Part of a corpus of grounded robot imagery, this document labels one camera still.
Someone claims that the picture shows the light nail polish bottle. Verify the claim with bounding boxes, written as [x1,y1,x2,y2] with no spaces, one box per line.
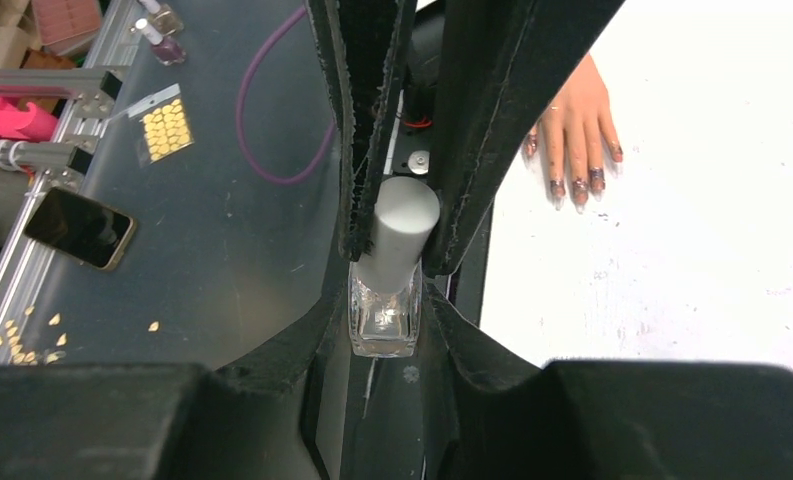
[138,0,184,36]

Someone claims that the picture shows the white nail polish cap brush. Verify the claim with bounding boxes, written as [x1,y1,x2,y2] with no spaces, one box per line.
[356,176,440,294]

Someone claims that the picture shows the dark nail polish bottle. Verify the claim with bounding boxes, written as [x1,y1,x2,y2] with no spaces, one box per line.
[134,18,186,66]

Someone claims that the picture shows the bag of yellow nail tips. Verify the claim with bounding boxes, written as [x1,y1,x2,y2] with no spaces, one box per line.
[124,83,194,166]

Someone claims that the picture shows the black smartphone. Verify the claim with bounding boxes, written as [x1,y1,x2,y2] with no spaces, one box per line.
[23,187,137,271]

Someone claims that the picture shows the mannequin hand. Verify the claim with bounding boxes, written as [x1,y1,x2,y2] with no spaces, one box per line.
[521,54,624,213]

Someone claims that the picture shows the pink object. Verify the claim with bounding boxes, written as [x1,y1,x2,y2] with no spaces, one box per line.
[0,97,59,142]

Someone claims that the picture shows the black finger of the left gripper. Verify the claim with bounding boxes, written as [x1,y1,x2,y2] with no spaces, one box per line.
[422,0,624,276]
[306,0,417,262]

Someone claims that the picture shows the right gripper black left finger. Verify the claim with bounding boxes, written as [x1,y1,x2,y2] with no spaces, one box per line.
[0,266,348,479]

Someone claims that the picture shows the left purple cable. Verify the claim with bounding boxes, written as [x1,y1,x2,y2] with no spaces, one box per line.
[235,5,339,188]

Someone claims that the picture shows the clear nail polish bottle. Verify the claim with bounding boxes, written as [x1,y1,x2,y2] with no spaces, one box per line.
[348,263,423,358]

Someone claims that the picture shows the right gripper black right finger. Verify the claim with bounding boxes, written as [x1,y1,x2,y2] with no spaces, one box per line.
[419,284,793,479]

